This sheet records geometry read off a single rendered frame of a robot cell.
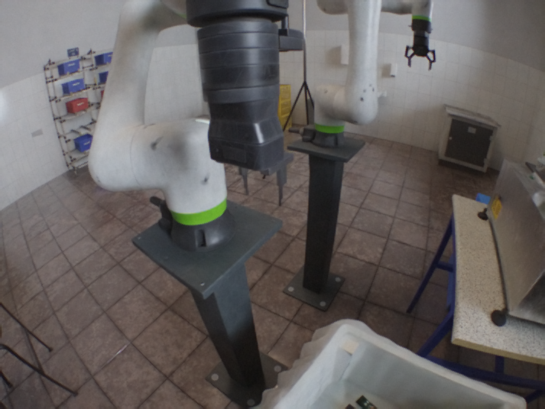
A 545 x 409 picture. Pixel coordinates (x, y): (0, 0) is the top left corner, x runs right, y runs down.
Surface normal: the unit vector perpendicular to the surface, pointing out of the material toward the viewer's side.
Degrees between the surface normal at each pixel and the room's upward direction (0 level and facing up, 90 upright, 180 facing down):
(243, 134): 87
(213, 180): 90
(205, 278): 0
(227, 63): 90
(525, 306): 90
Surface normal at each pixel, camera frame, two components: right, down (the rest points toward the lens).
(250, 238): -0.03, -0.84
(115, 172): 0.02, 0.50
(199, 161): 0.55, 0.42
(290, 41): 0.83, 0.28
